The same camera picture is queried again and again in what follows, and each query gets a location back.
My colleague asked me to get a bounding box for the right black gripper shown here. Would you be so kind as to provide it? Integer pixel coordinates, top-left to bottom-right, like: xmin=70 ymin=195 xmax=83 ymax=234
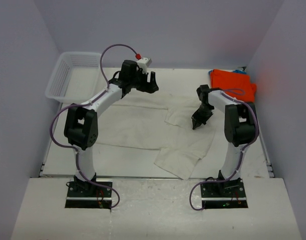
xmin=192 ymin=104 xmax=214 ymax=131

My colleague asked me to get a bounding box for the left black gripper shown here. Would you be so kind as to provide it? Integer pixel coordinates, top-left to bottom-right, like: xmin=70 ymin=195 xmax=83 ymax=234
xmin=129 ymin=68 xmax=158 ymax=94

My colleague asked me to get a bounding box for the white t shirt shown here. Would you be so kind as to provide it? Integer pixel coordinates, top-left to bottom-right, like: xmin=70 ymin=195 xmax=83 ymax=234
xmin=96 ymin=91 xmax=215 ymax=180

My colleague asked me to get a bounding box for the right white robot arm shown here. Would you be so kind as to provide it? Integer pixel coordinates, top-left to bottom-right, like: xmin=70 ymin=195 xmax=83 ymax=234
xmin=191 ymin=84 xmax=259 ymax=197

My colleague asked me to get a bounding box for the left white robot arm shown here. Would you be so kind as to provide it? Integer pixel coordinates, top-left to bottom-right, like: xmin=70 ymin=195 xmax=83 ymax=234
xmin=64 ymin=57 xmax=159 ymax=197

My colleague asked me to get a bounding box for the folded orange t shirt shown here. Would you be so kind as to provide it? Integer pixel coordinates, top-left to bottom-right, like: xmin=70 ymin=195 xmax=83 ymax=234
xmin=209 ymin=69 xmax=257 ymax=102

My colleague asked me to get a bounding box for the folded blue t shirt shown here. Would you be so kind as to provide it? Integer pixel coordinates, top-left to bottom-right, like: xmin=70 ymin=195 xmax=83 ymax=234
xmin=232 ymin=69 xmax=247 ymax=75

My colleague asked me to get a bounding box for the white plastic basket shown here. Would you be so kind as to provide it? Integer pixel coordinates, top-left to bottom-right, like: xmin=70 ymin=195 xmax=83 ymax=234
xmin=45 ymin=51 xmax=101 ymax=104

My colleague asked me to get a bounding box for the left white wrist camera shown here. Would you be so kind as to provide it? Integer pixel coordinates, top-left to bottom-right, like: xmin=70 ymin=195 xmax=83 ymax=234
xmin=137 ymin=57 xmax=152 ymax=74

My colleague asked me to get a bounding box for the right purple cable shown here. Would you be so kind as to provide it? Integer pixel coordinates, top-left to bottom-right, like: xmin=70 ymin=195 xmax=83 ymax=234
xmin=189 ymin=87 xmax=259 ymax=212

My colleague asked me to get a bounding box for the purple cable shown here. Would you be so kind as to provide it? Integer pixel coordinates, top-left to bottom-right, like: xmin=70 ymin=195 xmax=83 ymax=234
xmin=189 ymin=87 xmax=259 ymax=212
xmin=49 ymin=44 xmax=141 ymax=210

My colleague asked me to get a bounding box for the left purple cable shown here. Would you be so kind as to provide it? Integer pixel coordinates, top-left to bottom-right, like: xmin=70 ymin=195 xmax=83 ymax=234
xmin=49 ymin=44 xmax=141 ymax=210

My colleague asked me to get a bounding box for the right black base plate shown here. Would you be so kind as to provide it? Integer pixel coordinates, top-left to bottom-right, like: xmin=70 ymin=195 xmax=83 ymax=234
xmin=200 ymin=179 xmax=248 ymax=210

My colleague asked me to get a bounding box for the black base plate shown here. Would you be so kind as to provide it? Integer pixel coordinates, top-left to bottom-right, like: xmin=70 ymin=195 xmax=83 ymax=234
xmin=200 ymin=179 xmax=248 ymax=210
xmin=65 ymin=181 xmax=112 ymax=210

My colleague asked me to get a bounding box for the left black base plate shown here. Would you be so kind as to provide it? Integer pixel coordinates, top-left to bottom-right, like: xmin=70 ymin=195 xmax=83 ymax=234
xmin=65 ymin=181 xmax=112 ymax=210

